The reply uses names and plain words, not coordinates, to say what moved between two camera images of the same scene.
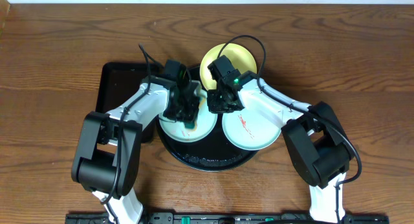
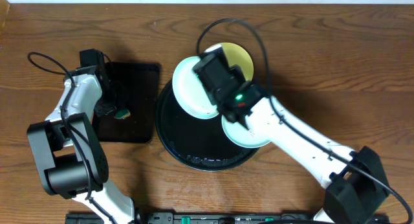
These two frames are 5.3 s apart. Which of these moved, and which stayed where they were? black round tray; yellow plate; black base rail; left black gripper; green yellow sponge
Moved: green yellow sponge; left black gripper
Stayed: black round tray; yellow plate; black base rail
